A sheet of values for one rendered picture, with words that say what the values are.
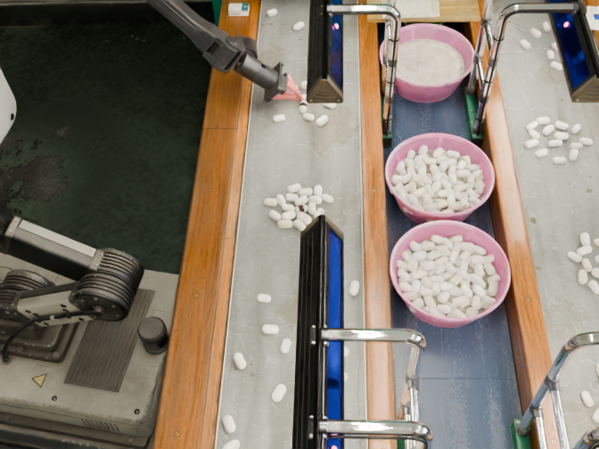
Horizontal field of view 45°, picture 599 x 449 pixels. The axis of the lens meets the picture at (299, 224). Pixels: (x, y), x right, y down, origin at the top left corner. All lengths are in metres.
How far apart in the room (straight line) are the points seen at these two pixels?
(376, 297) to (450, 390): 0.25
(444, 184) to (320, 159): 0.32
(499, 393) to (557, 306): 0.23
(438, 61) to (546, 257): 0.71
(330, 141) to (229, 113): 0.28
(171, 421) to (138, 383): 0.39
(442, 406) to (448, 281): 0.29
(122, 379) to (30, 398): 0.23
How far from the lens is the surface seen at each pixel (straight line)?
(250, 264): 1.68
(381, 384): 1.51
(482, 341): 1.68
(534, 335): 1.61
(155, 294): 1.99
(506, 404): 1.63
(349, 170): 1.84
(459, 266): 1.71
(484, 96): 1.90
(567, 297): 1.71
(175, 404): 1.52
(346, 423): 1.09
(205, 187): 1.80
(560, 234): 1.80
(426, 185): 1.83
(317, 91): 1.55
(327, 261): 1.24
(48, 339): 1.95
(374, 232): 1.70
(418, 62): 2.14
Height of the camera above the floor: 2.14
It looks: 54 degrees down
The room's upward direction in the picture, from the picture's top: 3 degrees counter-clockwise
